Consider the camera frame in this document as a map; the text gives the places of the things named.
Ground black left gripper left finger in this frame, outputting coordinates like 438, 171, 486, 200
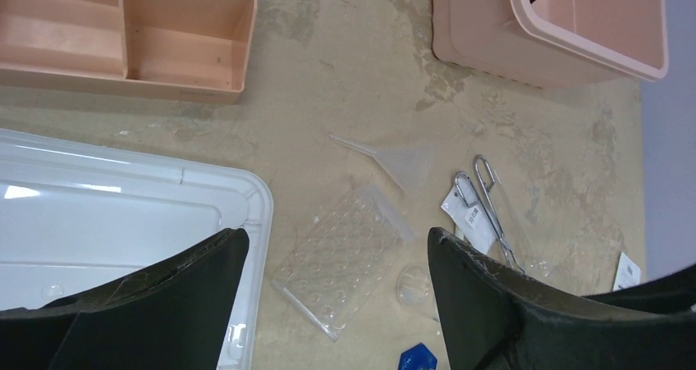
1, 228, 250, 369

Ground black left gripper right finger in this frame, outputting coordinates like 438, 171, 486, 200
428, 227, 695, 369

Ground blue plastic hexagonal piece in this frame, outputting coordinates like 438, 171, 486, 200
397, 343, 437, 370

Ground metal crucible tongs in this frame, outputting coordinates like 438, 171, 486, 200
454, 154, 526, 274

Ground small clear glass dish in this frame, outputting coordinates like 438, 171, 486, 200
396, 263, 440, 322

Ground white instruction sheet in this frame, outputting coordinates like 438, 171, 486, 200
612, 252, 642, 291

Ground clear plastic well plate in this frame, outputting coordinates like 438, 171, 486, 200
272, 185, 415, 341

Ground clear plastic funnel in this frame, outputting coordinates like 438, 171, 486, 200
329, 134, 433, 194

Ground peach slotted file organizer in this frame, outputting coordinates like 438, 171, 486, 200
1, 0, 258, 104

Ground pink plastic bin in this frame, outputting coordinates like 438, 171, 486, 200
432, 0, 669, 89

